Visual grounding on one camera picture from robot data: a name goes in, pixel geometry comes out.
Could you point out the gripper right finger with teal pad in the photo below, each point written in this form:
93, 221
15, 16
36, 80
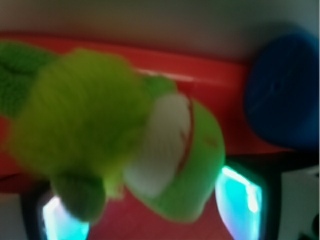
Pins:
270, 196

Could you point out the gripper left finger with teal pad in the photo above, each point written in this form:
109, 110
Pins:
45, 217

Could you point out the green plush animal toy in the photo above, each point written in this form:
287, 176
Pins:
92, 125

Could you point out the red plastic tray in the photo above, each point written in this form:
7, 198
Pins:
219, 84

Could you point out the blue plastic bottle toy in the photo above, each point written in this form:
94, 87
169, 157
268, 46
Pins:
281, 100

